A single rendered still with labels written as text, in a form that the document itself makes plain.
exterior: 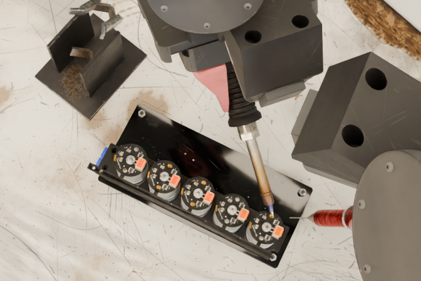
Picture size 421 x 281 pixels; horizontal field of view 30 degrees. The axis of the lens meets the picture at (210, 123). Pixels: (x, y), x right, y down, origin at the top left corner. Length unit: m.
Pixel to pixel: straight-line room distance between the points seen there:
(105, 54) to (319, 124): 0.33
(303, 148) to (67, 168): 0.36
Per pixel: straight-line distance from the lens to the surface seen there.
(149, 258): 0.64
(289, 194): 0.64
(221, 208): 0.58
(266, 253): 0.58
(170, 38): 0.47
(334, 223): 0.50
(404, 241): 0.27
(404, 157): 0.26
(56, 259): 0.64
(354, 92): 0.30
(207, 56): 0.48
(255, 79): 0.40
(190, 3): 0.37
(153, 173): 0.58
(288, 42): 0.39
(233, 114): 0.55
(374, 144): 0.31
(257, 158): 0.57
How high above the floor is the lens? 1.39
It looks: 75 degrees down
